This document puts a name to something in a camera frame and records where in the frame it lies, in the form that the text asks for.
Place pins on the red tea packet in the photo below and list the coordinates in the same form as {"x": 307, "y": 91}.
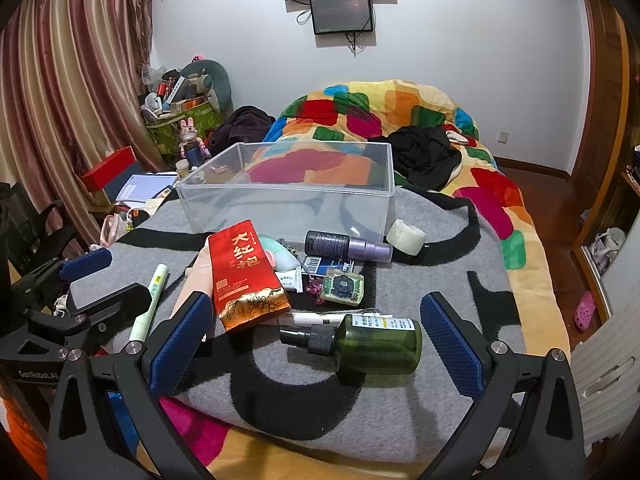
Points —
{"x": 245, "y": 280}

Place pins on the black clothes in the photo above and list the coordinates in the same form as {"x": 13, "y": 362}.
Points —
{"x": 420, "y": 155}

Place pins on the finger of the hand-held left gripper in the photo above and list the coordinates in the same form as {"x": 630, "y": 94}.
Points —
{"x": 87, "y": 263}
{"x": 120, "y": 302}

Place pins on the green storage box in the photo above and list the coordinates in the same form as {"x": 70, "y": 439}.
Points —
{"x": 167, "y": 136}

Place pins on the peach cosmetic tube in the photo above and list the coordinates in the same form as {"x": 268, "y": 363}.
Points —
{"x": 200, "y": 270}

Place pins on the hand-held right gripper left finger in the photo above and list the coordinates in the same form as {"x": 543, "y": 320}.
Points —
{"x": 180, "y": 345}

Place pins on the grey black patterned blanket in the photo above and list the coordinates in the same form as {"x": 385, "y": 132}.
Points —
{"x": 450, "y": 270}

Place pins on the grey neck pillow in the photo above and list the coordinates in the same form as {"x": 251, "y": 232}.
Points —
{"x": 218, "y": 80}

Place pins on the red box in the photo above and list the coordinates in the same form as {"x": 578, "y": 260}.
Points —
{"x": 107, "y": 170}

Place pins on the white panel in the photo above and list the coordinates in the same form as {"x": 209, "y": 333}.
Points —
{"x": 610, "y": 375}

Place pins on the blue card pack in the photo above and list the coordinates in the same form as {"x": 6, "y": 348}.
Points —
{"x": 327, "y": 262}

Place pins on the white tape roll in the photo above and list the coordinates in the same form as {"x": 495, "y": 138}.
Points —
{"x": 400, "y": 236}

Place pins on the small wall monitor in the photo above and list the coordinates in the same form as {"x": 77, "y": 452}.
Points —
{"x": 342, "y": 12}

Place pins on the wooden shelf cabinet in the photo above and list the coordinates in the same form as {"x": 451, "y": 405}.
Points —
{"x": 595, "y": 230}

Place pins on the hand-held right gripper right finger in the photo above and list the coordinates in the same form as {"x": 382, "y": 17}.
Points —
{"x": 452, "y": 347}

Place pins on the small white jar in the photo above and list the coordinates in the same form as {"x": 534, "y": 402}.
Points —
{"x": 182, "y": 169}

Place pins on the blue notebook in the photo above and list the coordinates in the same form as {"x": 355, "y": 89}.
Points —
{"x": 140, "y": 187}

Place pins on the pink plastic bag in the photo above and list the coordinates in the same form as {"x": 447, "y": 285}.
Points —
{"x": 114, "y": 230}

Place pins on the white ointment tube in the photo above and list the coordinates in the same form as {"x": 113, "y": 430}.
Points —
{"x": 291, "y": 280}

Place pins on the mint green bottle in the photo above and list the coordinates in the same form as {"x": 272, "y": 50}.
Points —
{"x": 281, "y": 258}

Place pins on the white bag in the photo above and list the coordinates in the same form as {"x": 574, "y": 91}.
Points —
{"x": 607, "y": 247}

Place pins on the wall socket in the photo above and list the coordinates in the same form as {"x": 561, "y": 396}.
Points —
{"x": 503, "y": 137}

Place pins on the black office chair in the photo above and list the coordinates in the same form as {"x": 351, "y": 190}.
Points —
{"x": 35, "y": 230}

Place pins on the purple spray bottle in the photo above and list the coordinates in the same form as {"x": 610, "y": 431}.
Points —
{"x": 330, "y": 245}

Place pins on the clear plastic storage box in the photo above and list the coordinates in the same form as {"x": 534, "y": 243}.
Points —
{"x": 285, "y": 202}

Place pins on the white pen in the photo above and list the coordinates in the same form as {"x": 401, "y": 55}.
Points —
{"x": 312, "y": 319}

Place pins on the pink clog shoe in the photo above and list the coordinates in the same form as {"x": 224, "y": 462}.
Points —
{"x": 584, "y": 310}

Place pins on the dark green jar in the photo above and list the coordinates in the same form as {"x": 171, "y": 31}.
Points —
{"x": 380, "y": 345}

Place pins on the light green tube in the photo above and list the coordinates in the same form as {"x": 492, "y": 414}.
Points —
{"x": 149, "y": 307}

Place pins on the pink hair clip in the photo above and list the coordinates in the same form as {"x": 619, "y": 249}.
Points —
{"x": 315, "y": 288}

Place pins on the striped curtain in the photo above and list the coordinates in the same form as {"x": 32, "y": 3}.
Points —
{"x": 60, "y": 85}

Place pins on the dark maroon clothes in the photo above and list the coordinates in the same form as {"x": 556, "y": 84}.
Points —
{"x": 240, "y": 127}

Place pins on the wooden door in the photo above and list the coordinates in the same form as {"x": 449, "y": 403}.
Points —
{"x": 605, "y": 85}

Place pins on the pink rabbit toy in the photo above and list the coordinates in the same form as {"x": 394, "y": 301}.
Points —
{"x": 190, "y": 135}

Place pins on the colourful patchwork blanket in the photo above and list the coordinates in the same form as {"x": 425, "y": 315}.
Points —
{"x": 500, "y": 195}

